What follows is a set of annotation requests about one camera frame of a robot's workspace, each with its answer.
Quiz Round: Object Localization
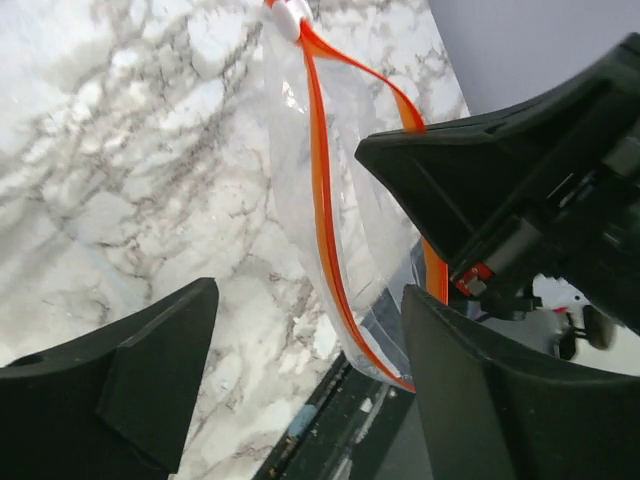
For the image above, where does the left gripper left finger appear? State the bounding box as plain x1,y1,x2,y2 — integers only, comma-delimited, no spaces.
1,278,219,479

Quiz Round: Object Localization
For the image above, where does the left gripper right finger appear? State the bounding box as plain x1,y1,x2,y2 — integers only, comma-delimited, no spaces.
401,285,639,479

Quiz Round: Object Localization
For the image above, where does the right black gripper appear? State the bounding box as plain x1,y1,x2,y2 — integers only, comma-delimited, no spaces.
356,33,639,330

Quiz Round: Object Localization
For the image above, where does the clear zip top bag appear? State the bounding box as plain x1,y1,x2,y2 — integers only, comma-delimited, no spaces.
262,1,449,391

